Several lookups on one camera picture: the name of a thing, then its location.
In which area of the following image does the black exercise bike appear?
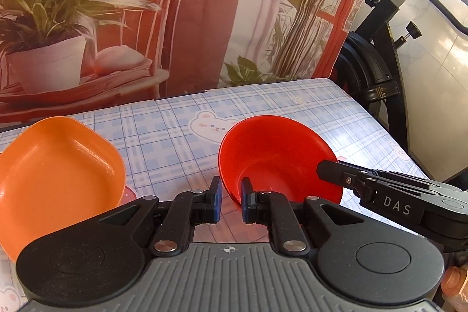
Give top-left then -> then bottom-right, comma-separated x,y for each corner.
334,0 -> 468,168

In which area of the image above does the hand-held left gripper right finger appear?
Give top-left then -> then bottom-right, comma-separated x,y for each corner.
240,177 -> 366,256

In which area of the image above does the printed backdrop cloth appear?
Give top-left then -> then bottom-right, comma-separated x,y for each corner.
0,0 -> 388,126

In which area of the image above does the orange plate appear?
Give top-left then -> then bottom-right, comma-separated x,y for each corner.
0,116 -> 127,258

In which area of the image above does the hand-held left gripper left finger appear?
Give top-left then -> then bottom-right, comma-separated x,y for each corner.
99,176 -> 223,258

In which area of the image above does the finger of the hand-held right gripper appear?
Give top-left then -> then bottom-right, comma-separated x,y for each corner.
316,159 -> 444,204

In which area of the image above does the red bowl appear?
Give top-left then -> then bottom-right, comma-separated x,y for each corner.
217,115 -> 344,207

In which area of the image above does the person's right hand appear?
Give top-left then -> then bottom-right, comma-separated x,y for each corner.
441,263 -> 468,312

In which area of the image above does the checked bear tablecloth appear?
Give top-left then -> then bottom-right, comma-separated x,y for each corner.
0,77 -> 436,312

